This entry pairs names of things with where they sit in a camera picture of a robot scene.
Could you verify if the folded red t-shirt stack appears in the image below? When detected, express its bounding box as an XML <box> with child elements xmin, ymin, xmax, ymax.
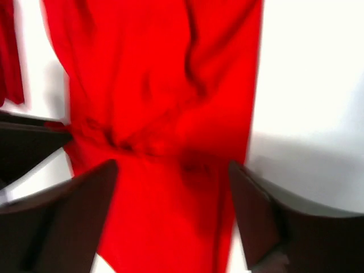
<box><xmin>0</xmin><ymin>1</ymin><xmax>24</xmax><ymax>105</ymax></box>

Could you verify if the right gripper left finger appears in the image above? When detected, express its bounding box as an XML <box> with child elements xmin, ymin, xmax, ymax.
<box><xmin>1</xmin><ymin>160</ymin><xmax>118</xmax><ymax>273</ymax></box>

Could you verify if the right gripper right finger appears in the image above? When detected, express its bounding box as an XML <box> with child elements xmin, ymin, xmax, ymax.
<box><xmin>229</xmin><ymin>162</ymin><xmax>363</xmax><ymax>272</ymax></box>

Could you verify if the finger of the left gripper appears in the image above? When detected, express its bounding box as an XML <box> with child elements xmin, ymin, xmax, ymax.
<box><xmin>1</xmin><ymin>110</ymin><xmax>72</xmax><ymax>188</ymax></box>

